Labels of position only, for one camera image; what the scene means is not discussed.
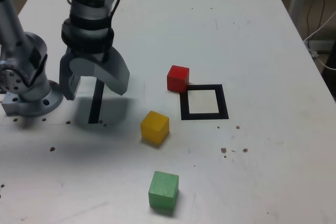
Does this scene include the black tape square outline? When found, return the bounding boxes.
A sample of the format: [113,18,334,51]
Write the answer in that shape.
[180,84,229,121]

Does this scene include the black tape strip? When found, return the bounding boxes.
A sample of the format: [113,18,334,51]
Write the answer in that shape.
[88,78,106,124]

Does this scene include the white cable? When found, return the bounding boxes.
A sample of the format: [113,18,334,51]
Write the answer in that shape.
[303,10,336,70]

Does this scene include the green cube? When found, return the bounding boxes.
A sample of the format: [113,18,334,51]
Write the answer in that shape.
[148,170,180,211]

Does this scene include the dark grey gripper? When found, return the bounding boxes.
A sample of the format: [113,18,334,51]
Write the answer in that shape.
[58,46,131,101]

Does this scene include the yellow cube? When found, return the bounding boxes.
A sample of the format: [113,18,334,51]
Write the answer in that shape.
[140,110,170,146]

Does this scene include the red cube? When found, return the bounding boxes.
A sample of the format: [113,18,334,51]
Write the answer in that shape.
[166,65,190,93]

